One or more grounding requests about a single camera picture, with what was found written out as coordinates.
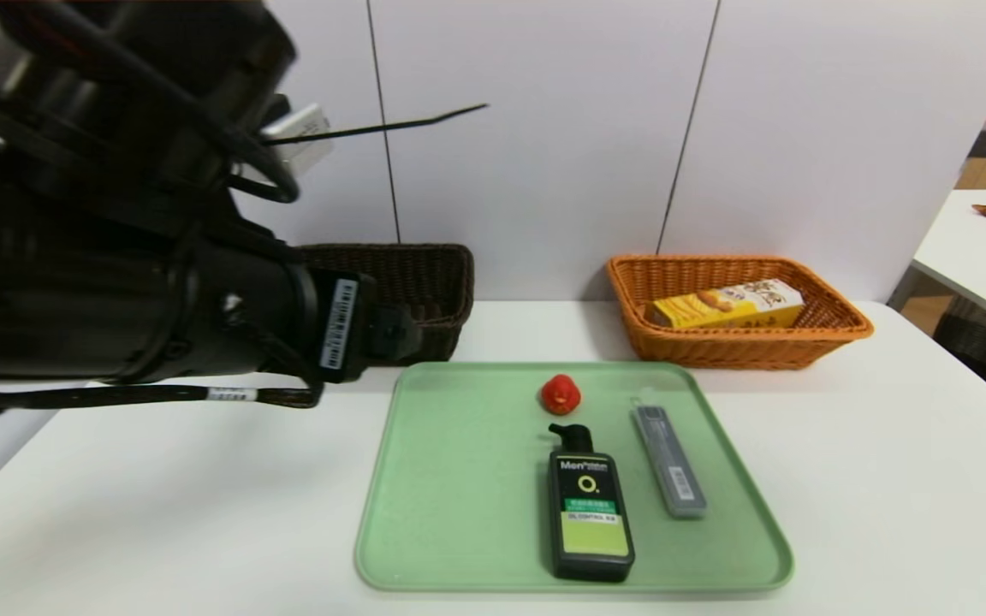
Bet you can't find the black cable tie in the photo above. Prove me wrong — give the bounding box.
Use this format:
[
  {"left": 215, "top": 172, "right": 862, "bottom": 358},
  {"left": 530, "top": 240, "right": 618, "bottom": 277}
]
[{"left": 270, "top": 103, "right": 490, "bottom": 146}]

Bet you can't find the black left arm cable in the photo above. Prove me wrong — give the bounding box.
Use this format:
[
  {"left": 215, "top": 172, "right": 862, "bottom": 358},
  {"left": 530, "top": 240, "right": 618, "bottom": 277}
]
[{"left": 0, "top": 338, "right": 327, "bottom": 429}]

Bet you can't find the orange wicker basket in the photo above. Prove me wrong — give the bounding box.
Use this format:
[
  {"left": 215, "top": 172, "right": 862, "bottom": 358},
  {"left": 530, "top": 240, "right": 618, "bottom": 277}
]
[{"left": 605, "top": 254, "right": 876, "bottom": 370}]

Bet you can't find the dark brown wicker basket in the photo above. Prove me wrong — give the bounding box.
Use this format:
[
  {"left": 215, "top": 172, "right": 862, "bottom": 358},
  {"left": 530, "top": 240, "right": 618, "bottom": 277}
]
[{"left": 296, "top": 244, "right": 475, "bottom": 364}]

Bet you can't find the white side table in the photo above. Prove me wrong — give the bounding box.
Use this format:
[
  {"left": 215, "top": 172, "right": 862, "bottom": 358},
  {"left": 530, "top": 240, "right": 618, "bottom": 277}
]
[{"left": 887, "top": 190, "right": 986, "bottom": 335}]

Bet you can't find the grey transparent pencil lead case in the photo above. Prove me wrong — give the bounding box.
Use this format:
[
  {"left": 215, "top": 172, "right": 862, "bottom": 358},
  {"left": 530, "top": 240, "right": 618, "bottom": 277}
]
[{"left": 629, "top": 398, "right": 708, "bottom": 519}]

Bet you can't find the black facial cleanser bottle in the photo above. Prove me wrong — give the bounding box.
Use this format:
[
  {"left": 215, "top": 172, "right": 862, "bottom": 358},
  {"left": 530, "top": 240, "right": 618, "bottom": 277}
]
[{"left": 547, "top": 423, "right": 636, "bottom": 584}]

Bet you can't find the red rubber duck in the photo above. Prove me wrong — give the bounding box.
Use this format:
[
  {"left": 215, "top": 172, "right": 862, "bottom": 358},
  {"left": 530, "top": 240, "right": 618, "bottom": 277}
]
[{"left": 541, "top": 374, "right": 583, "bottom": 417}]

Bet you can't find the yellow snack box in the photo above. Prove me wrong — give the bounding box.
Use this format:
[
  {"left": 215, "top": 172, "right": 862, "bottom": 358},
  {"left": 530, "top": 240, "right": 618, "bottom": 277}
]
[{"left": 644, "top": 278, "right": 805, "bottom": 331}]

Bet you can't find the light green plastic tray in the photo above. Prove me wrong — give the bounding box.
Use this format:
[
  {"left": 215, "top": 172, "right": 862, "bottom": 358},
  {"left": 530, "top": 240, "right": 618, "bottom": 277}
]
[{"left": 354, "top": 361, "right": 795, "bottom": 595}]

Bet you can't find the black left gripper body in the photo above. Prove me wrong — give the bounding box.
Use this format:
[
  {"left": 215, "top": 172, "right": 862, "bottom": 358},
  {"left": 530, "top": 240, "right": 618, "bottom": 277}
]
[{"left": 232, "top": 248, "right": 378, "bottom": 384}]

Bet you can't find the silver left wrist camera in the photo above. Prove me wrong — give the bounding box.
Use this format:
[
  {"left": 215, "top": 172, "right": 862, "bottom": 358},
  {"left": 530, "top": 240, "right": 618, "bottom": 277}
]
[{"left": 262, "top": 103, "right": 336, "bottom": 181}]

